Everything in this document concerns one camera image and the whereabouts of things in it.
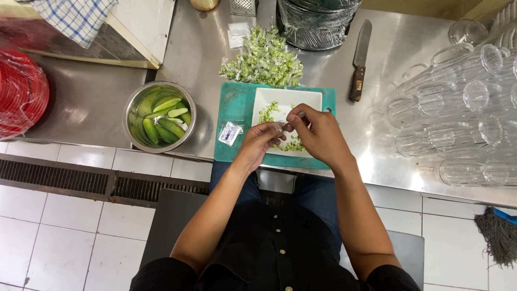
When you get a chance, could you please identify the person's left hand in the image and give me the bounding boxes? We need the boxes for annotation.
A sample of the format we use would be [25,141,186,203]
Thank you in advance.
[235,122,287,172]

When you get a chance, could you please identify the person's right hand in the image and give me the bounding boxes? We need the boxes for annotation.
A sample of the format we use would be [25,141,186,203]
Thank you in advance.
[285,104,357,172]

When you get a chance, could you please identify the stack of empty plastic bags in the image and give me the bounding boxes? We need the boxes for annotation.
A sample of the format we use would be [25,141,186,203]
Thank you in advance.
[218,121,244,147]

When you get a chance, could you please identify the chopped green vegetable bits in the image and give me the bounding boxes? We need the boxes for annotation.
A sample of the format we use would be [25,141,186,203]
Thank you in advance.
[258,101,306,153]

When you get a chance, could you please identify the teal cutting board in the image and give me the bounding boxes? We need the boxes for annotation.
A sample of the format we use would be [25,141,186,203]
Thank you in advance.
[214,82,337,170]

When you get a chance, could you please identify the white square plate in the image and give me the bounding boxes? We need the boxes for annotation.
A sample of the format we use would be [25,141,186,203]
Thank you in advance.
[251,87,323,158]

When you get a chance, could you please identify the person's blue jeans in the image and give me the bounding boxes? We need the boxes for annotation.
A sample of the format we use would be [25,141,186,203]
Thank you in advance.
[209,160,344,261]

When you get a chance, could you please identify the pile of filled plastic packets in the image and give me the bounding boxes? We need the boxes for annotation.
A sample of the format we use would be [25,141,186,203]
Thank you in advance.
[219,26,304,89]

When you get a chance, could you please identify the heap of cut cucumbers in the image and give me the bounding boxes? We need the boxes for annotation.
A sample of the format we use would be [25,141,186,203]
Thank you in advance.
[137,91,192,145]

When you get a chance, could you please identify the clear plastic bags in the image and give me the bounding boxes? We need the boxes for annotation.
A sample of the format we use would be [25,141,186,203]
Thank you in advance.
[227,22,252,49]

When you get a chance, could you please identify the wrapped stack of dark bowls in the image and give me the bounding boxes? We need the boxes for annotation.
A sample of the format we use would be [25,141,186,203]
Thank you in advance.
[276,0,363,51]

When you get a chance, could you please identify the person's black shirt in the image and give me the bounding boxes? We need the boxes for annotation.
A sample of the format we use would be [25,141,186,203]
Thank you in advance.
[129,200,421,291]

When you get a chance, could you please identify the steel bowl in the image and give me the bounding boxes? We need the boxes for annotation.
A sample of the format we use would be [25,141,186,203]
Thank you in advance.
[123,81,197,154]

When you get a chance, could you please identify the metal grater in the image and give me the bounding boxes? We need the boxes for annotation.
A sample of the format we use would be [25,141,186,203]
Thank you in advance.
[229,0,259,18]

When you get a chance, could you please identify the group of clear glass mugs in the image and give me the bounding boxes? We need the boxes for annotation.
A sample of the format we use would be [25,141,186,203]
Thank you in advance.
[387,18,517,188]

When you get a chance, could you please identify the beige cup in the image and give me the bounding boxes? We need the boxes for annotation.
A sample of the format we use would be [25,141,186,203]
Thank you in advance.
[190,0,221,11]

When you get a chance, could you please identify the white shallow tray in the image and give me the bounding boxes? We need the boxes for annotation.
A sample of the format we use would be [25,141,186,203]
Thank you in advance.
[0,0,177,70]

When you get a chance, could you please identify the grey mop head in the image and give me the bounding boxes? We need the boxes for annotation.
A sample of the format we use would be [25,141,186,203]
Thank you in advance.
[474,207,517,269]

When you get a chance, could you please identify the floor drain grate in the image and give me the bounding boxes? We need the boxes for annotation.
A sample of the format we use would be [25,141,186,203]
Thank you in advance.
[0,154,211,209]

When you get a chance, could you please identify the stack of white plates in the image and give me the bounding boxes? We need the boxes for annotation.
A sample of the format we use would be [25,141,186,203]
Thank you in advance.
[487,0,517,50]

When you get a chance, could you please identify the blue checkered cloth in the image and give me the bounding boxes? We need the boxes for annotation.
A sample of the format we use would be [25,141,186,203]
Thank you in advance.
[30,0,119,49]

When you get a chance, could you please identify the wrapped stack of red plates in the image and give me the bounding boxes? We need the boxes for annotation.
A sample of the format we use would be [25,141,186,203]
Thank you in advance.
[0,46,50,141]

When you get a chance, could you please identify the knife with wooden handle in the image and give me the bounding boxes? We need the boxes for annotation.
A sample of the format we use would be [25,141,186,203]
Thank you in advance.
[349,19,373,102]

